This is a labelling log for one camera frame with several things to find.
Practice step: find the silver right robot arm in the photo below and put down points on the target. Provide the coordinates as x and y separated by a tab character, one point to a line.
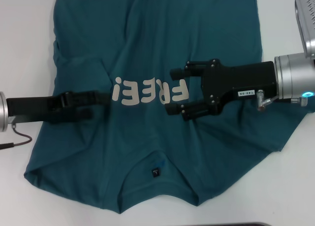
295	75

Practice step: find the teal t-shirt with white print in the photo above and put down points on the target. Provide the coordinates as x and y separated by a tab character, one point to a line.
147	39

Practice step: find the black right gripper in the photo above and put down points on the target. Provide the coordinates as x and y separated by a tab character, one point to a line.
243	79

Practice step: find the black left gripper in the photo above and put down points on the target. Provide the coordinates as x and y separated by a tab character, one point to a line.
32	109

